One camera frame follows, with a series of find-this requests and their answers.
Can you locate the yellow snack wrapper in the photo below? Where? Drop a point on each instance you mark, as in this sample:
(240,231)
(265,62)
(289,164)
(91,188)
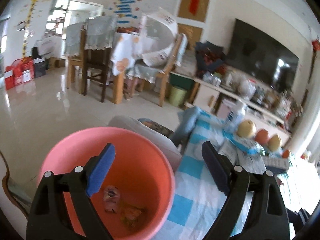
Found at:
(132,216)

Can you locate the light wooden chair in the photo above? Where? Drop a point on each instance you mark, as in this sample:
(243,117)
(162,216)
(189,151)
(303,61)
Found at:
(141,73)

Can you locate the dark striped snack packet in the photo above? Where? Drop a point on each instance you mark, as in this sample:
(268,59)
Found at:
(276,165)

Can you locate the large white blue pouch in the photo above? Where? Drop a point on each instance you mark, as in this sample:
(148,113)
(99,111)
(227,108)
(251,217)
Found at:
(250,163)

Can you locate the pink plastic trash bucket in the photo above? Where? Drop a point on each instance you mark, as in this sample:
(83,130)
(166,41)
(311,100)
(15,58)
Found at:
(140,171)

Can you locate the green waste bin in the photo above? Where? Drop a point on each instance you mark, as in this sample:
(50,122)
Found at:
(177,96)

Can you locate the pink storage box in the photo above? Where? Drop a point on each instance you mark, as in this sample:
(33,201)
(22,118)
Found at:
(224,108)

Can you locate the yellow pear right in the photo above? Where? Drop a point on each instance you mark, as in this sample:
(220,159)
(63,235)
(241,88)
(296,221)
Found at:
(274,143)

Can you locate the yellow pear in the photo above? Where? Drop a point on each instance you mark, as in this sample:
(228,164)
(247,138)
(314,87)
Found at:
(274,143)
(246,129)

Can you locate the small orange tangerine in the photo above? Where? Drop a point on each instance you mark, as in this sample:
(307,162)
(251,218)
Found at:
(286,154)

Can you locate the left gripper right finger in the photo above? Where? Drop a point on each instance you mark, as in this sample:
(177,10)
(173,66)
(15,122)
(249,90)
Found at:
(267,217)

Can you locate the blue checkered tablecloth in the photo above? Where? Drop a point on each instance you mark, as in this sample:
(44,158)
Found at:
(197,201)

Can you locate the red gift bags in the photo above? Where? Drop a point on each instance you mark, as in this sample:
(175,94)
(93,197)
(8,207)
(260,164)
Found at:
(19,72)

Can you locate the black flat television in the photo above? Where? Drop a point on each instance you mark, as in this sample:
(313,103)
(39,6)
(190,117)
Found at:
(261,56)

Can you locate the dark wrapped flower bouquet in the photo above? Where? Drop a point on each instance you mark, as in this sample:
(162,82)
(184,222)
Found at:
(209,57)

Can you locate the small white bottle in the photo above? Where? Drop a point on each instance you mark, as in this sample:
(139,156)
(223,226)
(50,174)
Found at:
(111,199)

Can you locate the white blue standing bottle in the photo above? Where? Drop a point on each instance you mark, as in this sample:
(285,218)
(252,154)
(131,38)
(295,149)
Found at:
(234,118)

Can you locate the dark wooden dining chair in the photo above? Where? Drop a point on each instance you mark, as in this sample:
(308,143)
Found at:
(100,33)

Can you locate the yellow pear left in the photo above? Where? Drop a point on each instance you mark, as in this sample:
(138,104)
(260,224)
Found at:
(246,129)

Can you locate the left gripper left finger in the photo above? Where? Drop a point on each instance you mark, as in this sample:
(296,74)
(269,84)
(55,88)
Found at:
(49,217)

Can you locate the dining table with floral cloth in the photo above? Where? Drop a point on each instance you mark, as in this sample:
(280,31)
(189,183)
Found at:
(127,49)

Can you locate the white mesh food cover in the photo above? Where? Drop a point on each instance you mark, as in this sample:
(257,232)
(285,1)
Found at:
(157,35)

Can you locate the red apple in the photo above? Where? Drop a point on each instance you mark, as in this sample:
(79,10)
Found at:
(262,137)

